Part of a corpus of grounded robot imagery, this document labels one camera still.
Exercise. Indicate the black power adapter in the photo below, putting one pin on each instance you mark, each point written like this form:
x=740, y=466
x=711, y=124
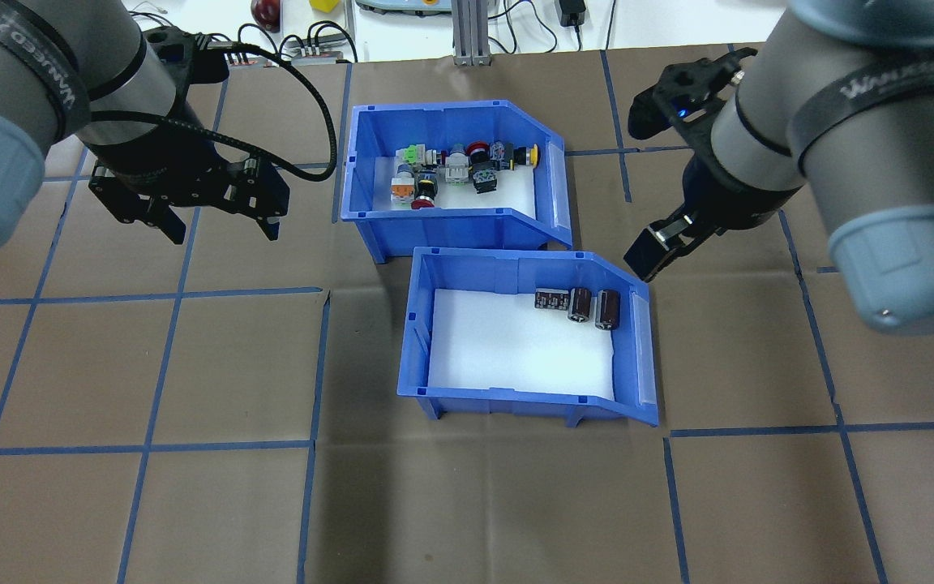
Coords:
x=571, y=11

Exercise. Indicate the red mushroom push button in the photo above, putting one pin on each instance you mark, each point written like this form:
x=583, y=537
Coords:
x=426, y=193

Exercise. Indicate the green push button switch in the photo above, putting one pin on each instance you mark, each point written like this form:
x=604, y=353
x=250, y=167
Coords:
x=414, y=154

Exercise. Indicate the white foam under capacitors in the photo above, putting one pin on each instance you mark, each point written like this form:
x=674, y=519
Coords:
x=516, y=357

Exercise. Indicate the white push button switch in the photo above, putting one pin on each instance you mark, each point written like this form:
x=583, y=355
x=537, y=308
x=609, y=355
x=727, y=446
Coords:
x=456, y=166

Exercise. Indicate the blue bin with capacitors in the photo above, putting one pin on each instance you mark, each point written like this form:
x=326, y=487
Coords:
x=475, y=272

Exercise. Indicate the orange white switch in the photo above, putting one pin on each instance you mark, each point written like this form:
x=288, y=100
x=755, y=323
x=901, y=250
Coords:
x=402, y=186

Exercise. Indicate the yellow push button switch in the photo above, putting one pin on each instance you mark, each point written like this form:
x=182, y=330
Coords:
x=524, y=156

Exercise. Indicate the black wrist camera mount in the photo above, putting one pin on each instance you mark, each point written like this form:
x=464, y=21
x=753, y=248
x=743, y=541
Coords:
x=183, y=53
x=678, y=89

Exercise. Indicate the white desk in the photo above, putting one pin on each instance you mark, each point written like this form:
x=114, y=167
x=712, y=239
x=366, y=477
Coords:
x=678, y=24

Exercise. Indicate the red black push button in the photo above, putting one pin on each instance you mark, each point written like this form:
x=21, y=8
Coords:
x=477, y=151

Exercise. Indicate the black white selector switch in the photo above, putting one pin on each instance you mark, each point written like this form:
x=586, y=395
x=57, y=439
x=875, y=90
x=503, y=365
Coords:
x=484, y=180

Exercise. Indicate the yellow block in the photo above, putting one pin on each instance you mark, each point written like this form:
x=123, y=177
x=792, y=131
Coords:
x=323, y=5

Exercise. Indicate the red yellow toy fruit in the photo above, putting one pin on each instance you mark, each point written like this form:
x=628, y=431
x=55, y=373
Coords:
x=265, y=11

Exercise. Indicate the dark brown cylindrical capacitor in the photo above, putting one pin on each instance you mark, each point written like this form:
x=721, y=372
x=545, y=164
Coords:
x=607, y=311
x=580, y=306

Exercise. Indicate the aluminium frame post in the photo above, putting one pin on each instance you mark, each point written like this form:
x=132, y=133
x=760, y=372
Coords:
x=471, y=36

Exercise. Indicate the pile of push-button switches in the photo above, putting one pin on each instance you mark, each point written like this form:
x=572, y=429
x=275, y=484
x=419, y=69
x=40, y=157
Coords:
x=507, y=195

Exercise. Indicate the blue bin with buttons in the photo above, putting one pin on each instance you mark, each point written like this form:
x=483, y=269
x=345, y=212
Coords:
x=451, y=231

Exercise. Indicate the grey USB adapter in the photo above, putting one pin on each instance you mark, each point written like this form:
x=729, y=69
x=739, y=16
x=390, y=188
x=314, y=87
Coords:
x=305, y=50
x=329, y=57
x=244, y=58

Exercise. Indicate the black capacitor with white print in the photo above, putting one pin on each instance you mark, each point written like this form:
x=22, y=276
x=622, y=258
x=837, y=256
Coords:
x=552, y=300

